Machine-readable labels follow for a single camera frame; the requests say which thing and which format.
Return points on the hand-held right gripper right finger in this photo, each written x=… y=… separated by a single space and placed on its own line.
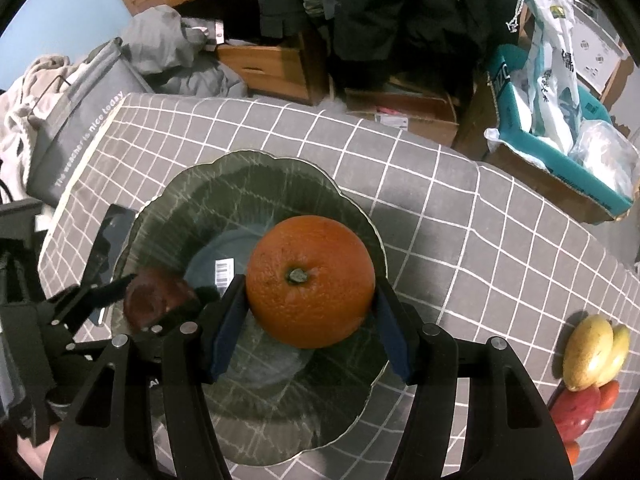
x=395 y=340

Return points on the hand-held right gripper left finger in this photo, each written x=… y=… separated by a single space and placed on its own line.
x=227 y=327

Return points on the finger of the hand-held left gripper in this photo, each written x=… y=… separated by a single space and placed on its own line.
x=90 y=297
x=172 y=319

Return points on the dark red apple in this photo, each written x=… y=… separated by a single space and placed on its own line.
x=152 y=297

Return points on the large orange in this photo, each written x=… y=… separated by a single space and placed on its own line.
x=310 y=282

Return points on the dark scalloped glass plate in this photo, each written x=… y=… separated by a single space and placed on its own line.
x=220 y=200

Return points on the yellow-green mango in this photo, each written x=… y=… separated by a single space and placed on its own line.
x=587 y=355

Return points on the small red-orange fruit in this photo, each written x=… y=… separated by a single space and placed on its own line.
x=608 y=394

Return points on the bright yellow fruit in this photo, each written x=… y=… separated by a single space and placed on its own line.
x=619 y=355

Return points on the person's left forearm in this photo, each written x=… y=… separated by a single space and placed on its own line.
x=32 y=460

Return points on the grey checked tablecloth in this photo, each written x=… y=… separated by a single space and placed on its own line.
x=450 y=240

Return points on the grey fabric storage bag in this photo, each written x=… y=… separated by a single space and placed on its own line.
x=80 y=125

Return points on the beige fleece blanket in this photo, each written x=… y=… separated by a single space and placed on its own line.
x=25 y=105

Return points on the small orange fruit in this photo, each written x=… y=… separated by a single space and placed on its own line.
x=571 y=452

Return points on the teal and brown cardboard box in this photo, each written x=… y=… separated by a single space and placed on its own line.
x=510 y=110

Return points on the wooden drawer unit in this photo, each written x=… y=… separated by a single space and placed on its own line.
x=265 y=67

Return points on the grey padded jacket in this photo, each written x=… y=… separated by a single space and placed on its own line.
x=165 y=40

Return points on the clear plastic bag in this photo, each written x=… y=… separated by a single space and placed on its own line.
x=607 y=152

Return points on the black coat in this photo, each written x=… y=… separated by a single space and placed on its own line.
x=400 y=5

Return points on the white printed box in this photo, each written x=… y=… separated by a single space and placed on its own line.
x=595 y=40

